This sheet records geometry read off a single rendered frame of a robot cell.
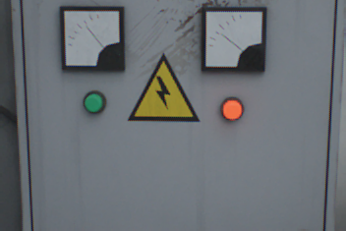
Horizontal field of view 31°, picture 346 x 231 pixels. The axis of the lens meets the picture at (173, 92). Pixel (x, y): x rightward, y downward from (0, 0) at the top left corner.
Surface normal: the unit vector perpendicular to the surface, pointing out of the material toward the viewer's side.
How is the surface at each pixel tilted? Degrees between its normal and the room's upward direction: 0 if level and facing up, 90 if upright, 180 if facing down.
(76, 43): 90
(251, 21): 90
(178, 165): 90
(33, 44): 90
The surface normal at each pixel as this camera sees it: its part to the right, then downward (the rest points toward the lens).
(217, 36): -0.04, 0.21
